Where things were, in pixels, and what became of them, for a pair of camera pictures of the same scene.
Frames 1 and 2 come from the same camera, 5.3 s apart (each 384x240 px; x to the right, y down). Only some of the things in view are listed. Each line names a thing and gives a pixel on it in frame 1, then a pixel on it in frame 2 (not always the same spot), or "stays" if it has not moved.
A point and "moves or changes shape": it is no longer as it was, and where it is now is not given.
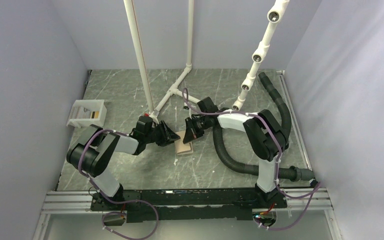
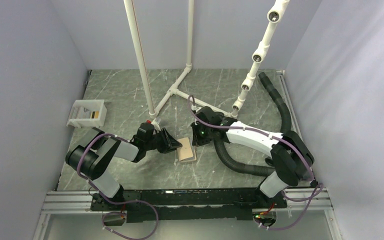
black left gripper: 168,136 to 169,143
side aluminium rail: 293,113 stays
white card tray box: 87,112 stays
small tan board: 181,148 moves or changes shape
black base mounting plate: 143,205 stays
